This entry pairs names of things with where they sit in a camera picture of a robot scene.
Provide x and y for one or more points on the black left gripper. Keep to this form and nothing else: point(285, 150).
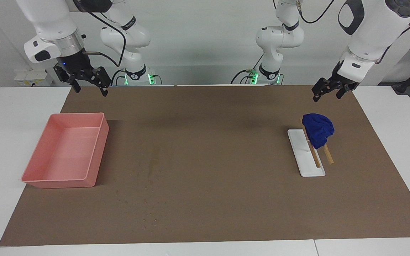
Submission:
point(340, 82)

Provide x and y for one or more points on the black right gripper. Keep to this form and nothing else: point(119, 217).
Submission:
point(75, 65)

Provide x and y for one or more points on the blue towel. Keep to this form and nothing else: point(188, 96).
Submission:
point(317, 128)

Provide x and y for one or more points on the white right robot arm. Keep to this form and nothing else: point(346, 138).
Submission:
point(48, 17)

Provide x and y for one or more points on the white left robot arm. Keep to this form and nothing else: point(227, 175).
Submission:
point(376, 28)

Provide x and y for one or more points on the pink plastic tray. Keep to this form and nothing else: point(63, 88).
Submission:
point(66, 156)

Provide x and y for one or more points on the white rack with wooden rods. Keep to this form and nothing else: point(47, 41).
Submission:
point(306, 161)

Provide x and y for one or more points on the brown table mat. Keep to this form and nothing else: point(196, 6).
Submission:
point(208, 160)

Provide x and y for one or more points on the white wall socket box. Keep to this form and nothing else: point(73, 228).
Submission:
point(30, 76)

